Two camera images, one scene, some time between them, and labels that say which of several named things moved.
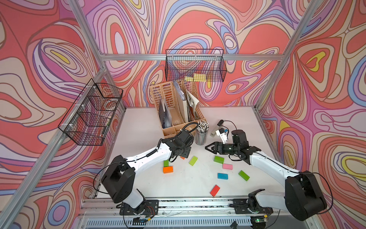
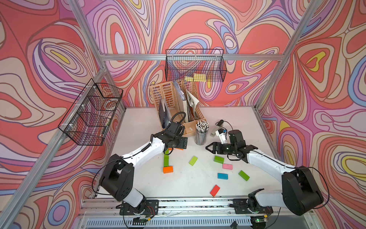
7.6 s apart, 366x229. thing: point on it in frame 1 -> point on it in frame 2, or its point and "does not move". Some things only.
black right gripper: x=216 y=147 does not move
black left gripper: x=188 y=151 -> x=183 y=142
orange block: x=167 y=170 does not move
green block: x=166 y=163 does not move
